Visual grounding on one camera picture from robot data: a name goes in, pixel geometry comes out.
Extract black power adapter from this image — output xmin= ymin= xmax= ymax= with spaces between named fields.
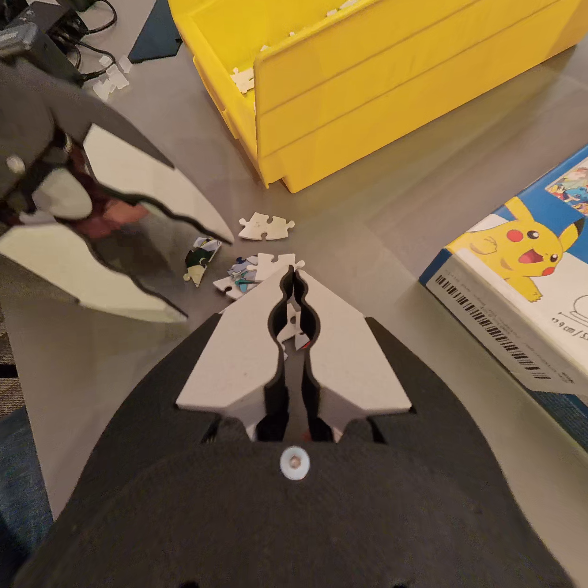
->
xmin=25 ymin=2 xmax=90 ymax=85

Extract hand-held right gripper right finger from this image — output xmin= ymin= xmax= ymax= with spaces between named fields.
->
xmin=296 ymin=270 xmax=413 ymax=443

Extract clear plastic pieces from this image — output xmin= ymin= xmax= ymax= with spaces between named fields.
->
xmin=91 ymin=54 xmax=134 ymax=103

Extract blue printed jigsaw piece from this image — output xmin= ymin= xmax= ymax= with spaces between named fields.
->
xmin=227 ymin=256 xmax=259 ymax=293

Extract black printed jigsaw piece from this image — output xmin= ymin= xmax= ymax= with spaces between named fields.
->
xmin=184 ymin=236 xmax=222 ymax=288

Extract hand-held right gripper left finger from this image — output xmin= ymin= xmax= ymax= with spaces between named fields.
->
xmin=176 ymin=266 xmax=295 ymax=443

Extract person's left hand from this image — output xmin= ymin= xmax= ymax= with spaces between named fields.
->
xmin=69 ymin=147 xmax=150 ymax=240

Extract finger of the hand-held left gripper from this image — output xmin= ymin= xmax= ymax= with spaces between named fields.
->
xmin=82 ymin=123 xmax=235 ymax=245
xmin=0 ymin=222 xmax=189 ymax=323

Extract red printed jigsaw piece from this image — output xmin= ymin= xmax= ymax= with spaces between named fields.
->
xmin=278 ymin=294 xmax=314 ymax=364

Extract black cable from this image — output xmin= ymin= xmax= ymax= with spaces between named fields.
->
xmin=69 ymin=0 xmax=119 ymax=85

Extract white jigsaw piece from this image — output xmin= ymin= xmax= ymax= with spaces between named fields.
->
xmin=239 ymin=212 xmax=273 ymax=241
xmin=247 ymin=253 xmax=305 ymax=282
xmin=213 ymin=275 xmax=245 ymax=300
xmin=264 ymin=216 xmax=296 ymax=241

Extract yellow plastic bin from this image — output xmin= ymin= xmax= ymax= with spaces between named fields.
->
xmin=168 ymin=0 xmax=588 ymax=194

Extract blue puzzle box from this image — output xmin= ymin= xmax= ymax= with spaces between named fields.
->
xmin=419 ymin=146 xmax=588 ymax=453

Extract pile of puzzle pieces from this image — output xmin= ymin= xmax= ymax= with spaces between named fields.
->
xmin=229 ymin=0 xmax=360 ymax=95

